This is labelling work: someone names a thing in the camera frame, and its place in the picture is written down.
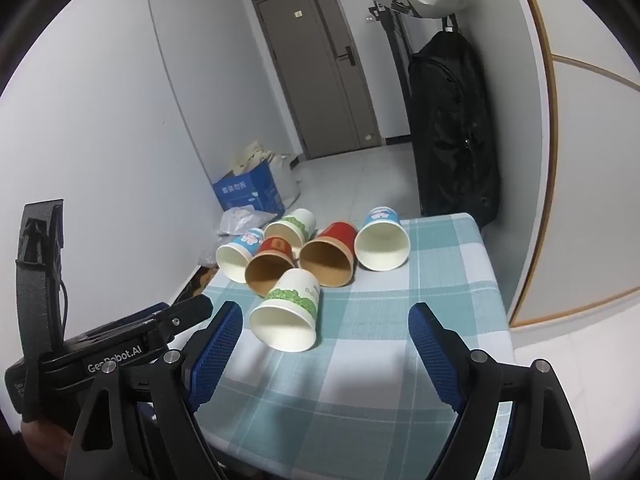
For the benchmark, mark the beige packing paper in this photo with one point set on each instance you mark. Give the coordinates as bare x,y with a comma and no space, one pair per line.
252,155

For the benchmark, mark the grey door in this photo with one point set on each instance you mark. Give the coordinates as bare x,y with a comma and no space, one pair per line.
310,60

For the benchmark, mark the white plastic bag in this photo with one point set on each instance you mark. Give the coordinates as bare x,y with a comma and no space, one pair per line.
242,221
289,180

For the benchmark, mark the plain red paper cup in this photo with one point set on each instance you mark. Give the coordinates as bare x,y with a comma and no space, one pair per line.
327,265

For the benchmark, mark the black coat rack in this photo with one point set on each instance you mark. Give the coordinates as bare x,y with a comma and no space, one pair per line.
397,50

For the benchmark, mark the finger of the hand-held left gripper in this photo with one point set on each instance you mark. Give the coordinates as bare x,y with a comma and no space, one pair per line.
192,311

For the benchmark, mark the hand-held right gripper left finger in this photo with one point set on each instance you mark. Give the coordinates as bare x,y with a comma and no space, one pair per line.
215,355

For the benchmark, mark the blue checked tablecloth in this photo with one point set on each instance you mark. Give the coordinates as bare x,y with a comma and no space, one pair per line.
375,335

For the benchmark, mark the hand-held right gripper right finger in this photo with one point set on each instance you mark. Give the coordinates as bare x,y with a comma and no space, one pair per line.
435,360

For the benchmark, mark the blue and white cup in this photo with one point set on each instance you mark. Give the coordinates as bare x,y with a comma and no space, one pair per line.
382,250
235,260

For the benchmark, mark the red cup white mark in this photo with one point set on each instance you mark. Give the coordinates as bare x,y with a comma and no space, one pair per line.
267,272

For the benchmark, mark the black hanging bag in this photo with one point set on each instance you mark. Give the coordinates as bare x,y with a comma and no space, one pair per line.
450,125

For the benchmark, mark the blue cardboard box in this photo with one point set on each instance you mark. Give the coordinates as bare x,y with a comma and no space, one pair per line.
247,192

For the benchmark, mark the white wardrobe door wood trim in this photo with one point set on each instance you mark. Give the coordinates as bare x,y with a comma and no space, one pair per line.
585,160

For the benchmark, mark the white cup green print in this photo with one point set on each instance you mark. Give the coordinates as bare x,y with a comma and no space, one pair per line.
295,225
285,330

